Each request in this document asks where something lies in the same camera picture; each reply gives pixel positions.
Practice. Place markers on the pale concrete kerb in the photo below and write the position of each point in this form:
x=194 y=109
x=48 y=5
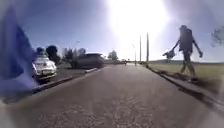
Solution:
x=56 y=83

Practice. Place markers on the dark kerb beside grass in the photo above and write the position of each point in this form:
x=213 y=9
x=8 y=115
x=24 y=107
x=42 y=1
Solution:
x=186 y=86

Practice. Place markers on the pale green grass field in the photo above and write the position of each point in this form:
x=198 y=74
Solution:
x=210 y=71

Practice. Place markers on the silver car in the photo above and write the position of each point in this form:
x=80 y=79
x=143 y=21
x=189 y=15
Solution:
x=45 y=66

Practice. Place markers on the dark grey asphalt path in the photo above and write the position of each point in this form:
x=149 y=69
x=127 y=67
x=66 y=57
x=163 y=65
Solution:
x=113 y=93

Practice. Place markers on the dark round tree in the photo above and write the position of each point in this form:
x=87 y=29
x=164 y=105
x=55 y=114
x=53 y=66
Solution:
x=112 y=55

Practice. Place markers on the distant low hill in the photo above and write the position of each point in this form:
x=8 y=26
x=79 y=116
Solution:
x=208 y=61

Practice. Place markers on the row of trees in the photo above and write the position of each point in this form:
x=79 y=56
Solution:
x=53 y=53

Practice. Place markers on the grey asphalt parking area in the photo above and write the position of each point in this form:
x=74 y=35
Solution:
x=65 y=72

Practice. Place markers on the street lamp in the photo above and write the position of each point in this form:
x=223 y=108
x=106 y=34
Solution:
x=135 y=55

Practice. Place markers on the person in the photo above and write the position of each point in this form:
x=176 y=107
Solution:
x=186 y=43

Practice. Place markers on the small thin tree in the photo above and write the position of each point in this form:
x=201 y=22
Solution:
x=218 y=36

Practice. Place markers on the blue vehicle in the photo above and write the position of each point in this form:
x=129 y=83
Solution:
x=13 y=60

